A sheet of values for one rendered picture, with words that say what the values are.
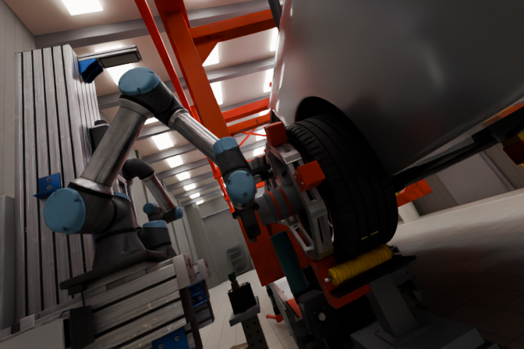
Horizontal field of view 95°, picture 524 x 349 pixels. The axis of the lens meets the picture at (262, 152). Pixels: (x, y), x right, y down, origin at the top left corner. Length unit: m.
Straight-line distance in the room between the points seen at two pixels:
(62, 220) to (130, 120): 0.32
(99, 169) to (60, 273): 0.47
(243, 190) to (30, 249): 0.87
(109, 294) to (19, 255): 0.47
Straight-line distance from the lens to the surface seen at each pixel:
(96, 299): 0.90
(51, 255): 1.20
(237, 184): 0.61
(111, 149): 0.83
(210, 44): 2.51
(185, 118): 0.92
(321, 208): 0.88
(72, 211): 0.81
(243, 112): 4.88
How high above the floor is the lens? 0.68
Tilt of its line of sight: 21 degrees up
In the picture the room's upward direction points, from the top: 24 degrees counter-clockwise
